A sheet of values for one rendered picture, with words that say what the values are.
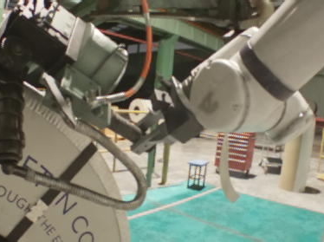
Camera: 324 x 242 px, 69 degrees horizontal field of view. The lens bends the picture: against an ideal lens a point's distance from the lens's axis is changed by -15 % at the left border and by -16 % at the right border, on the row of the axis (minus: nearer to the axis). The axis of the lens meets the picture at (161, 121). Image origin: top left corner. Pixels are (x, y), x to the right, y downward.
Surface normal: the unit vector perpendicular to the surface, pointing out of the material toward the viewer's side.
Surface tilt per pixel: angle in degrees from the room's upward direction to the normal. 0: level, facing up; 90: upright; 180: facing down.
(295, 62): 122
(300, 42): 109
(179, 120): 65
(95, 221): 90
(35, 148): 90
